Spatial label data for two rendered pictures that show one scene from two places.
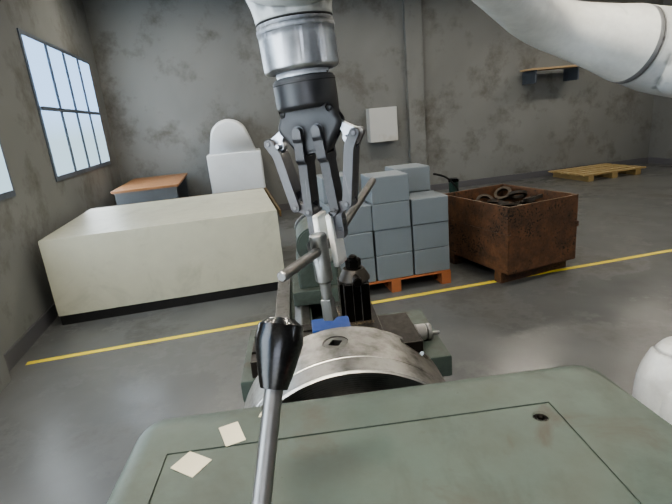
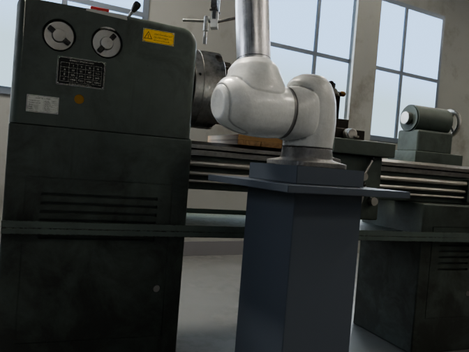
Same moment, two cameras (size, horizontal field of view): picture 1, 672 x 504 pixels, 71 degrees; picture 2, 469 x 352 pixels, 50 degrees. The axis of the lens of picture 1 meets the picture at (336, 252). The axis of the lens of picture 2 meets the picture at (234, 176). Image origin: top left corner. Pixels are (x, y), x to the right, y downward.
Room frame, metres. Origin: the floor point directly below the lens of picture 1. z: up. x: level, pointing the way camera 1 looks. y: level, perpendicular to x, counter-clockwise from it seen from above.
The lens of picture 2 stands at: (0.05, -2.02, 0.79)
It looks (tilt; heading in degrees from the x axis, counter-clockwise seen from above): 2 degrees down; 71
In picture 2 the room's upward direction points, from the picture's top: 5 degrees clockwise
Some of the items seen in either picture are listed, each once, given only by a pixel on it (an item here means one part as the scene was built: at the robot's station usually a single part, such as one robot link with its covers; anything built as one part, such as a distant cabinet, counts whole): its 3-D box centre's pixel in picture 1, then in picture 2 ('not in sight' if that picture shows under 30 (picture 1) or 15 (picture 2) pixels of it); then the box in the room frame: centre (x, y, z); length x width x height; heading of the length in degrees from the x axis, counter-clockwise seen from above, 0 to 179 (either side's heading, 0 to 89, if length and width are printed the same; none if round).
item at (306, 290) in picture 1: (315, 255); (426, 135); (1.76, 0.08, 1.01); 0.30 x 0.20 x 0.29; 4
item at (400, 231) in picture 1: (381, 227); not in sight; (4.15, -0.43, 0.51); 1.02 x 0.68 x 1.02; 101
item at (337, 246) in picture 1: (336, 238); (214, 19); (0.59, 0.00, 1.37); 0.03 x 0.01 x 0.07; 156
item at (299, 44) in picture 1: (299, 50); not in sight; (0.59, 0.02, 1.60); 0.09 x 0.09 x 0.06
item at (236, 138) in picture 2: not in sight; (254, 142); (0.81, 0.02, 0.89); 0.36 x 0.30 x 0.04; 94
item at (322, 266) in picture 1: (324, 277); (205, 30); (0.56, 0.02, 1.33); 0.02 x 0.02 x 0.12
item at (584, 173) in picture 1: (595, 172); not in sight; (8.73, -5.00, 0.06); 1.40 x 0.96 x 0.13; 101
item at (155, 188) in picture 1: (159, 209); not in sight; (6.89, 2.55, 0.42); 1.58 x 0.84 x 0.85; 11
